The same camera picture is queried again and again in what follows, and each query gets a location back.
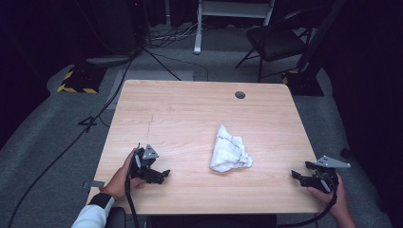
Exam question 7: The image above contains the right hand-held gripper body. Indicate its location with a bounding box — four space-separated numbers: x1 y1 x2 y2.
304 155 352 194

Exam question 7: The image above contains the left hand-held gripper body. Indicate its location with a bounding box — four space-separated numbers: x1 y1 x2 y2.
127 143 161 183

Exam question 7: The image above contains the white towel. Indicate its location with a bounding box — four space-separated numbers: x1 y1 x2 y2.
208 123 255 174

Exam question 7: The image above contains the person's right hand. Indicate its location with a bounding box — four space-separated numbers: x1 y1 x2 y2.
306 173 351 219

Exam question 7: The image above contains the person's left hand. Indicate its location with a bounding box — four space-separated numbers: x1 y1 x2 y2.
99 148 148 201

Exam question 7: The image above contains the grey tape piece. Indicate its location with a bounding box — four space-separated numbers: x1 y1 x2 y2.
83 180 106 190

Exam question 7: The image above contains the black stand with striped base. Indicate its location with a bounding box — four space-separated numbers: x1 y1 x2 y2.
281 0 348 97

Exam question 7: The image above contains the black yellow striped stand base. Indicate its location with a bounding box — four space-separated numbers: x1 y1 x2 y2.
56 65 107 95

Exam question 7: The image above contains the black folding chair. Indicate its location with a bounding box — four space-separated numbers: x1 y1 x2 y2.
234 8 317 84

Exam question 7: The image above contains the black cabinet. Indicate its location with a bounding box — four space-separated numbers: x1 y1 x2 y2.
84 0 150 59

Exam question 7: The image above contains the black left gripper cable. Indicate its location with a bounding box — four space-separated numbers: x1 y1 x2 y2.
124 170 141 228

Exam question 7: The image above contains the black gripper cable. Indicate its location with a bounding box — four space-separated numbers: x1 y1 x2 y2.
124 170 141 228
277 189 339 228

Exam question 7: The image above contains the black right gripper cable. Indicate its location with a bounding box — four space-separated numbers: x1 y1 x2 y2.
277 189 339 228

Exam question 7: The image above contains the long black floor cable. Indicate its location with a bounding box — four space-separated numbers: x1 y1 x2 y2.
8 55 136 228

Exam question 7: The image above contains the thin black floor cable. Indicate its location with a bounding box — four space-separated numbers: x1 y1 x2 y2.
144 47 210 82

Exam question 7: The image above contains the bundle of floor cables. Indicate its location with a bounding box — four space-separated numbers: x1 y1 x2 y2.
145 22 199 49

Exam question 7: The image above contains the white desk frame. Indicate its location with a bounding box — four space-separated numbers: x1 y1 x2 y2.
193 0 276 55

